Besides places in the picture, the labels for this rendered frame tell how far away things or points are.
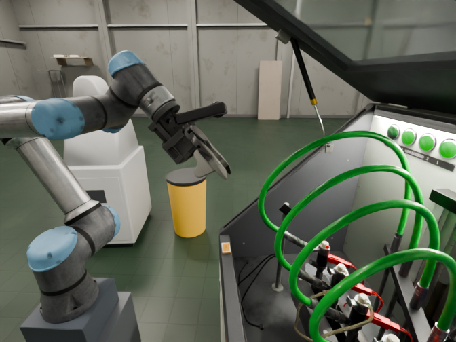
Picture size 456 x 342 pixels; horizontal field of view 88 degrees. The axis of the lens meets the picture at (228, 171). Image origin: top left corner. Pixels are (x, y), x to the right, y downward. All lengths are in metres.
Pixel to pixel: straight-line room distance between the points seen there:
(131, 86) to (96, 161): 1.73
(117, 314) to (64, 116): 0.69
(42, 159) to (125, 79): 0.42
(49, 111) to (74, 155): 1.83
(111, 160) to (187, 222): 0.90
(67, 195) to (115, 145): 1.37
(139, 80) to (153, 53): 9.40
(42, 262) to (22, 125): 0.35
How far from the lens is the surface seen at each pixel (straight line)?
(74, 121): 0.54
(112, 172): 2.18
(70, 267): 0.82
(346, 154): 0.97
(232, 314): 0.74
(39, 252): 0.80
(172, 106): 0.55
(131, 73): 0.58
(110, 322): 0.98
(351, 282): 0.39
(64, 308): 0.88
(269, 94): 9.18
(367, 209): 0.44
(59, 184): 0.88
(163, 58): 9.85
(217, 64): 9.48
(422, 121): 0.78
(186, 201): 2.28
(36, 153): 0.90
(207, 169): 0.51
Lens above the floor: 1.54
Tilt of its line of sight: 22 degrees down
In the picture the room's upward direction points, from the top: straight up
